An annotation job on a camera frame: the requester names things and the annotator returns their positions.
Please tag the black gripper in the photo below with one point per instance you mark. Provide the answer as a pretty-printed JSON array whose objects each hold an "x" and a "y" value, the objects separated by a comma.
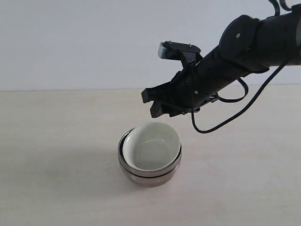
[{"x": 185, "y": 91}]

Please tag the white ceramic bowl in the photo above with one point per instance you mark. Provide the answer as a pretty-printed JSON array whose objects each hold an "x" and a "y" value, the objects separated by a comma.
[{"x": 151, "y": 146}]

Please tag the ribbed steel bowl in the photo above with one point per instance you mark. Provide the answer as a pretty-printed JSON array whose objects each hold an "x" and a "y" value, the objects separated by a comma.
[{"x": 150, "y": 154}]

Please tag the smooth steel bowl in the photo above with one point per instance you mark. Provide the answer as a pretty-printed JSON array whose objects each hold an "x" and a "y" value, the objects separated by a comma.
[{"x": 150, "y": 178}]

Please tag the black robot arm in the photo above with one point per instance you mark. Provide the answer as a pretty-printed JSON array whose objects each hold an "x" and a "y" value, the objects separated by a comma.
[{"x": 248, "y": 45}]

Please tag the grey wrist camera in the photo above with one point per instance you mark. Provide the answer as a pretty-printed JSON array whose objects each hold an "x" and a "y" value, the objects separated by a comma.
[{"x": 186, "y": 53}]

